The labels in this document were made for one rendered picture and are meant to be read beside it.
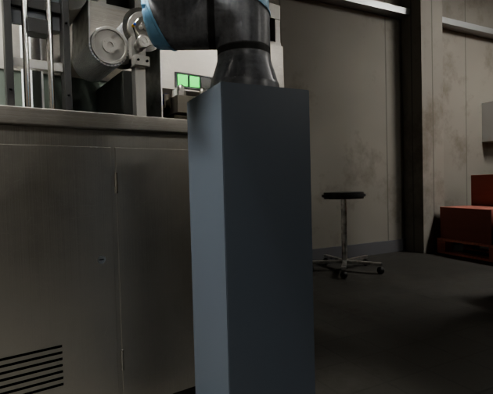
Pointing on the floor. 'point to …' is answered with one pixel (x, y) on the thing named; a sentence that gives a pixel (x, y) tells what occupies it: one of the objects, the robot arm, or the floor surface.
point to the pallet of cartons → (477, 220)
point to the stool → (346, 236)
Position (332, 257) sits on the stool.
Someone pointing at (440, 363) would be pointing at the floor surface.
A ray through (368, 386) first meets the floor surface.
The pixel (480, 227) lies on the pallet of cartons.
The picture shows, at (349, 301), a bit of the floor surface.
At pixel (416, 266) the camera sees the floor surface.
